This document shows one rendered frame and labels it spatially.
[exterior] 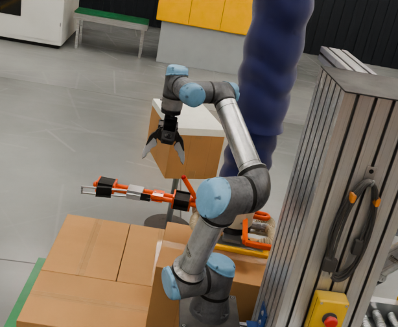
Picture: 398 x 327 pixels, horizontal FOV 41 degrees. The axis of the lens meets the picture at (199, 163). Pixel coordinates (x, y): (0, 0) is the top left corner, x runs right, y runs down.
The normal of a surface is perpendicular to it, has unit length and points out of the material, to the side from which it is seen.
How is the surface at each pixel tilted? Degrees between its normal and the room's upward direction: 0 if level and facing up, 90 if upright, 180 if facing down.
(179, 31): 90
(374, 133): 90
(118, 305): 0
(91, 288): 0
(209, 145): 90
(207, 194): 83
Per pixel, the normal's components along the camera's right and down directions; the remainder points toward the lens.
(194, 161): 0.30, 0.44
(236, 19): 0.03, 0.41
